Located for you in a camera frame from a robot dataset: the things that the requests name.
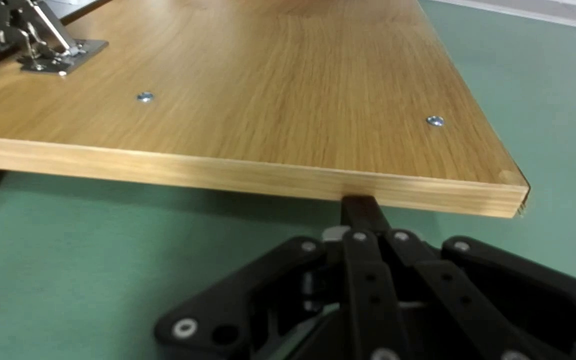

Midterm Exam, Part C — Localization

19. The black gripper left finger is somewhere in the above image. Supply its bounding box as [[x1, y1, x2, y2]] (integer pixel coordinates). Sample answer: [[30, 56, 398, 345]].
[[152, 193, 397, 360]]

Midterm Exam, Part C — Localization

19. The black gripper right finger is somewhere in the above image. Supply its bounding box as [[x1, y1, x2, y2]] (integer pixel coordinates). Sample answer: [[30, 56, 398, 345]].
[[359, 193, 576, 360]]

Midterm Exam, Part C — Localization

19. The silver door hinge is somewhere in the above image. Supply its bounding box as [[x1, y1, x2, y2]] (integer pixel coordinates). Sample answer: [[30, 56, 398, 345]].
[[0, 0, 110, 76]]

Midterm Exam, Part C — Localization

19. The wooden cabinet door with hinge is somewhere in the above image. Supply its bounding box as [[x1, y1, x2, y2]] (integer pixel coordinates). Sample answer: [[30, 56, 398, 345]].
[[0, 0, 532, 220]]

